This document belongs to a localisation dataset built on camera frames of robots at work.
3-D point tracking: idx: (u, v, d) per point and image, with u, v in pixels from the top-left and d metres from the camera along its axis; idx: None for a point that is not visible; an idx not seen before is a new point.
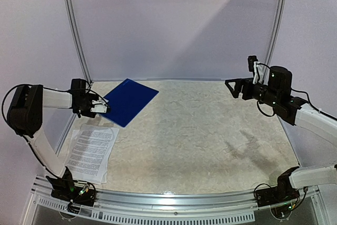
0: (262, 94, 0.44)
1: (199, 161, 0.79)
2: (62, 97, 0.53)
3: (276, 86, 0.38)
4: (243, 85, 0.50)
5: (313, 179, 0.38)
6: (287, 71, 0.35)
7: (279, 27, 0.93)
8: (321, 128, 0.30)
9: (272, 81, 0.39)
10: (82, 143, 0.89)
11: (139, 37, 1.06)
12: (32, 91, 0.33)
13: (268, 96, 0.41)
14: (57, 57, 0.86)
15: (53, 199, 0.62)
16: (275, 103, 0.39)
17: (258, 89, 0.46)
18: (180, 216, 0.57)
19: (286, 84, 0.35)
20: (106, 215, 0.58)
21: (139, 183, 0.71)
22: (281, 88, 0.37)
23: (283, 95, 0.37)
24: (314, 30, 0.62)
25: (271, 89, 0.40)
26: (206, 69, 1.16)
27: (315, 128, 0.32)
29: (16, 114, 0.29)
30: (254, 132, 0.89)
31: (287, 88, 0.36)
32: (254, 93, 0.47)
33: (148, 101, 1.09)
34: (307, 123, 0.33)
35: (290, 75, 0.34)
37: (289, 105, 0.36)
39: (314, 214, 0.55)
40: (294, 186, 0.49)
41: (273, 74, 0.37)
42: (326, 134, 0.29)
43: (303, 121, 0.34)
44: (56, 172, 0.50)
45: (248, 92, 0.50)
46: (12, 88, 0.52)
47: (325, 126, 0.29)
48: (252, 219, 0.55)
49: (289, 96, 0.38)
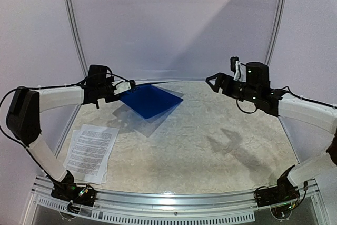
0: (243, 90, 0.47)
1: (198, 161, 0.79)
2: (68, 94, 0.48)
3: (254, 81, 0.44)
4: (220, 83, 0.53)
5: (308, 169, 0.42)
6: (263, 66, 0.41)
7: (279, 27, 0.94)
8: (306, 113, 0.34)
9: (249, 77, 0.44)
10: (82, 143, 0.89)
11: (140, 37, 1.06)
12: (26, 99, 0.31)
13: (247, 91, 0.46)
14: (56, 57, 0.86)
15: (53, 199, 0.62)
16: (257, 97, 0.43)
17: (238, 86, 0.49)
18: (180, 216, 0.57)
19: (264, 78, 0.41)
20: (106, 215, 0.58)
21: (139, 183, 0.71)
22: (259, 82, 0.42)
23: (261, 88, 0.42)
24: (314, 29, 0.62)
25: (250, 85, 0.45)
26: (206, 69, 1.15)
27: (298, 115, 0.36)
29: (14, 124, 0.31)
30: (254, 132, 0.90)
31: (264, 82, 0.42)
32: (234, 90, 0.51)
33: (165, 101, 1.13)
34: (291, 112, 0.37)
35: (265, 68, 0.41)
37: (270, 98, 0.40)
39: (315, 214, 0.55)
40: (294, 182, 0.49)
41: (250, 69, 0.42)
42: (311, 117, 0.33)
43: (287, 111, 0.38)
44: (55, 174, 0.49)
45: (228, 89, 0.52)
46: (9, 89, 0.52)
47: (311, 110, 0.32)
48: (251, 219, 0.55)
49: (268, 90, 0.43)
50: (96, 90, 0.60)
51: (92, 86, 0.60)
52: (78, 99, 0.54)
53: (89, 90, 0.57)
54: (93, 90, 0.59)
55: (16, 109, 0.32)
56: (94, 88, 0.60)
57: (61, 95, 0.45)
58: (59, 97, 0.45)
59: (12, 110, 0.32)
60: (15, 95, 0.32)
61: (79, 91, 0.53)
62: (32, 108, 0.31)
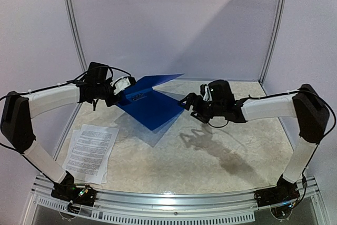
0: (211, 107, 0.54)
1: (199, 161, 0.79)
2: (64, 94, 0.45)
3: (217, 99, 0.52)
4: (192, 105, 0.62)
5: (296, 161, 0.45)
6: (222, 82, 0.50)
7: (279, 27, 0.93)
8: (263, 109, 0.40)
9: (214, 95, 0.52)
10: (82, 143, 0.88)
11: (139, 37, 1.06)
12: (16, 107, 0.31)
13: (214, 109, 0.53)
14: (55, 57, 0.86)
15: (53, 199, 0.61)
16: (224, 110, 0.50)
17: (207, 104, 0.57)
18: (180, 216, 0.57)
19: (225, 92, 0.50)
20: (106, 215, 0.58)
21: (139, 183, 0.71)
22: (222, 97, 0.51)
23: (224, 102, 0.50)
24: (314, 30, 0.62)
25: (216, 101, 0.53)
26: (206, 69, 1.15)
27: (259, 114, 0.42)
29: (7, 130, 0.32)
30: (254, 132, 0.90)
31: (226, 96, 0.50)
32: (204, 108, 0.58)
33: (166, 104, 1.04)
34: (253, 113, 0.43)
35: (225, 85, 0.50)
37: (235, 109, 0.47)
39: (315, 214, 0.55)
40: (293, 180, 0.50)
41: (212, 88, 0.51)
42: (270, 112, 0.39)
43: (250, 114, 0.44)
44: (52, 175, 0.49)
45: (199, 108, 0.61)
46: (8, 89, 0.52)
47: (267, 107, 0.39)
48: (252, 219, 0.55)
49: (231, 102, 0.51)
50: (93, 87, 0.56)
51: (90, 84, 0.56)
52: (74, 98, 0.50)
53: (86, 87, 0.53)
54: (90, 88, 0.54)
55: (9, 116, 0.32)
56: (92, 86, 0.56)
57: (55, 96, 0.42)
58: (53, 98, 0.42)
59: (5, 117, 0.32)
60: (6, 101, 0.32)
61: (73, 89, 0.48)
62: (22, 116, 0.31)
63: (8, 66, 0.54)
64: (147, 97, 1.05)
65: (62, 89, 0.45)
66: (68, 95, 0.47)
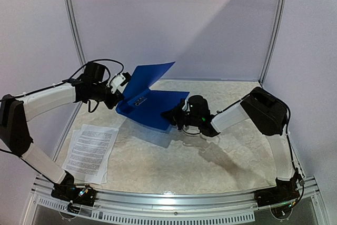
0: (189, 120, 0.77)
1: (198, 161, 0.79)
2: (61, 94, 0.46)
3: (196, 113, 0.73)
4: (174, 116, 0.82)
5: (284, 167, 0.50)
6: (200, 101, 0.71)
7: (279, 27, 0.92)
8: (228, 117, 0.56)
9: (192, 110, 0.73)
10: (82, 143, 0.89)
11: (139, 37, 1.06)
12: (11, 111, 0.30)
13: (191, 119, 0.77)
14: (55, 57, 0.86)
15: (53, 199, 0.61)
16: (201, 126, 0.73)
17: (185, 115, 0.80)
18: (181, 216, 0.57)
19: (201, 108, 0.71)
20: (106, 215, 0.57)
21: (139, 183, 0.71)
22: (198, 113, 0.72)
23: (202, 117, 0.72)
24: (314, 29, 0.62)
25: (193, 116, 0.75)
26: (206, 69, 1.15)
27: (227, 122, 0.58)
29: (3, 135, 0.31)
30: (254, 132, 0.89)
31: (200, 113, 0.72)
32: (180, 116, 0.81)
33: (166, 103, 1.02)
34: (222, 121, 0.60)
35: (202, 103, 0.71)
37: (209, 126, 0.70)
39: (315, 214, 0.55)
40: (287, 176, 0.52)
41: (191, 104, 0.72)
42: (233, 118, 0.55)
43: (220, 123, 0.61)
44: (52, 175, 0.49)
45: (177, 116, 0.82)
46: (8, 89, 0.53)
47: (229, 115, 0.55)
48: (251, 219, 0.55)
49: (206, 118, 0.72)
50: (89, 86, 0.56)
51: (86, 84, 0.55)
52: (70, 98, 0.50)
53: (81, 86, 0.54)
54: (86, 88, 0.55)
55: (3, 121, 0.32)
56: (88, 86, 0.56)
57: (51, 96, 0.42)
58: (49, 100, 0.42)
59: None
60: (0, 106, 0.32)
61: (70, 89, 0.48)
62: (18, 118, 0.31)
63: (7, 66, 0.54)
64: (148, 99, 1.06)
65: (58, 88, 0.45)
66: (64, 96, 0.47)
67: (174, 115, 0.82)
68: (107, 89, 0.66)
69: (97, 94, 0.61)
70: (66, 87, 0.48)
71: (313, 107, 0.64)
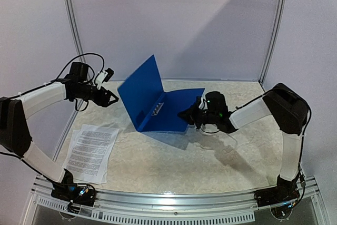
0: (206, 117, 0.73)
1: (199, 161, 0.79)
2: (53, 91, 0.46)
3: (213, 108, 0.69)
4: (191, 115, 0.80)
5: (289, 167, 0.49)
6: (219, 95, 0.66)
7: (279, 27, 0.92)
8: (250, 113, 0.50)
9: (210, 105, 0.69)
10: (82, 143, 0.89)
11: (139, 37, 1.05)
12: (10, 110, 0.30)
13: (209, 117, 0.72)
14: (55, 57, 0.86)
15: (54, 199, 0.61)
16: (218, 121, 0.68)
17: (201, 113, 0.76)
18: (180, 216, 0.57)
19: (219, 103, 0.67)
20: (106, 215, 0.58)
21: (139, 183, 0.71)
22: (216, 108, 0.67)
23: (219, 112, 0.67)
24: (314, 29, 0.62)
25: (210, 114, 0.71)
26: (206, 69, 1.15)
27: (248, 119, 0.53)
29: (3, 137, 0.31)
30: (254, 132, 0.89)
31: (219, 108, 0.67)
32: (197, 114, 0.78)
33: (181, 104, 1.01)
34: (241, 119, 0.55)
35: (220, 96, 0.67)
37: (227, 121, 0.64)
39: (315, 214, 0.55)
40: (289, 177, 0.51)
41: (209, 99, 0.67)
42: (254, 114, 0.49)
43: (242, 119, 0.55)
44: (50, 174, 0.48)
45: (194, 116, 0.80)
46: (8, 89, 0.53)
47: (250, 111, 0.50)
48: (252, 219, 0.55)
49: (224, 114, 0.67)
50: (78, 84, 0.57)
51: (74, 80, 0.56)
52: (61, 95, 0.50)
53: (70, 82, 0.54)
54: (75, 84, 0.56)
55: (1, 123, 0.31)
56: (77, 84, 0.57)
57: (45, 94, 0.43)
58: (43, 98, 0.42)
59: None
60: None
61: (60, 87, 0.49)
62: (17, 117, 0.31)
63: (7, 65, 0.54)
64: (165, 103, 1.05)
65: (50, 87, 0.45)
66: (56, 94, 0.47)
67: (190, 115, 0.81)
68: (92, 86, 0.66)
69: (86, 91, 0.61)
70: (57, 85, 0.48)
71: (313, 107, 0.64)
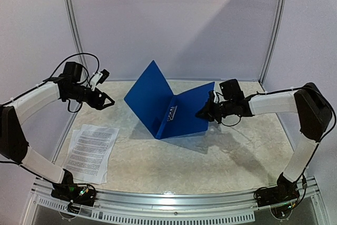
0: (224, 107, 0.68)
1: (199, 161, 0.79)
2: (47, 93, 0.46)
3: (228, 96, 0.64)
4: (209, 111, 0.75)
5: (297, 165, 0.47)
6: (232, 81, 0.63)
7: (279, 27, 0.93)
8: (275, 100, 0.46)
9: (225, 94, 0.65)
10: (82, 143, 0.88)
11: (139, 37, 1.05)
12: (3, 119, 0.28)
13: (227, 107, 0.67)
14: (54, 57, 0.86)
15: (53, 199, 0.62)
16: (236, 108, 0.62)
17: (218, 107, 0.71)
18: (180, 216, 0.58)
19: (233, 88, 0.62)
20: (106, 215, 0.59)
21: (139, 183, 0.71)
22: (231, 95, 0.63)
23: (235, 97, 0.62)
24: (314, 29, 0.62)
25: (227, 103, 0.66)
26: (206, 69, 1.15)
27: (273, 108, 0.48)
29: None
30: (254, 132, 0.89)
31: (233, 94, 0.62)
32: (215, 109, 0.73)
33: (198, 100, 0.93)
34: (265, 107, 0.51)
35: (234, 81, 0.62)
37: (244, 103, 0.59)
39: (315, 214, 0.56)
40: (291, 178, 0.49)
41: (222, 86, 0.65)
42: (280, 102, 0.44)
43: (267, 107, 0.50)
44: (50, 175, 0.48)
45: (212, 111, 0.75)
46: (9, 88, 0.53)
47: (276, 98, 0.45)
48: (252, 219, 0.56)
49: (240, 98, 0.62)
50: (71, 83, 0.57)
51: (68, 80, 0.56)
52: (55, 95, 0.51)
53: (63, 82, 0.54)
54: (68, 84, 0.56)
55: None
56: (70, 83, 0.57)
57: (37, 98, 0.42)
58: (36, 100, 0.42)
59: None
60: None
61: (53, 86, 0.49)
62: (12, 124, 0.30)
63: (7, 65, 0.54)
64: (179, 106, 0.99)
65: (42, 88, 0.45)
66: (50, 95, 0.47)
67: (208, 111, 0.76)
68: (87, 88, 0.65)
69: (79, 91, 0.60)
70: (50, 85, 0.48)
71: None
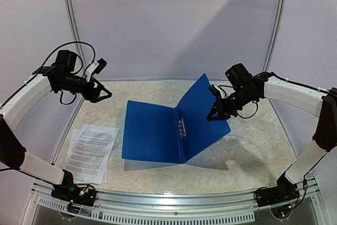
0: (236, 97, 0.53)
1: (199, 161, 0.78)
2: (36, 89, 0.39)
3: (237, 80, 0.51)
4: (222, 109, 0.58)
5: (301, 167, 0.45)
6: (238, 65, 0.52)
7: (279, 27, 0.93)
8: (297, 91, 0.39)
9: (231, 80, 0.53)
10: (82, 143, 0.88)
11: (139, 37, 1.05)
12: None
13: (239, 96, 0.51)
14: (54, 57, 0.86)
15: (53, 199, 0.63)
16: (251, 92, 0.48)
17: (229, 98, 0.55)
18: (180, 216, 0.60)
19: (241, 70, 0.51)
20: (106, 215, 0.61)
21: (139, 183, 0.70)
22: (239, 78, 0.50)
23: (245, 79, 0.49)
24: (315, 29, 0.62)
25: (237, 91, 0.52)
26: (206, 69, 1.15)
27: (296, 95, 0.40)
29: None
30: (254, 132, 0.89)
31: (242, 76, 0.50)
32: (228, 103, 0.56)
33: (197, 103, 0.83)
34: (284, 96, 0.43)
35: (239, 65, 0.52)
37: (257, 81, 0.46)
39: (315, 214, 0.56)
40: (293, 180, 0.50)
41: (228, 74, 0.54)
42: (300, 95, 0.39)
43: (288, 94, 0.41)
44: (49, 176, 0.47)
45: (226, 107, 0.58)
46: (8, 88, 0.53)
47: (299, 90, 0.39)
48: (252, 219, 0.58)
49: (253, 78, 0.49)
50: (64, 74, 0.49)
51: (60, 69, 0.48)
52: (47, 88, 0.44)
53: (55, 72, 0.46)
54: (60, 74, 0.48)
55: None
56: (63, 73, 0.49)
57: (26, 97, 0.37)
58: (25, 100, 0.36)
59: None
60: None
61: (44, 80, 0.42)
62: (2, 133, 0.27)
63: (6, 65, 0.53)
64: (184, 117, 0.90)
65: (31, 85, 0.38)
66: (40, 90, 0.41)
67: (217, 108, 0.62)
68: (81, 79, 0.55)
69: (72, 83, 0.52)
70: (40, 79, 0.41)
71: None
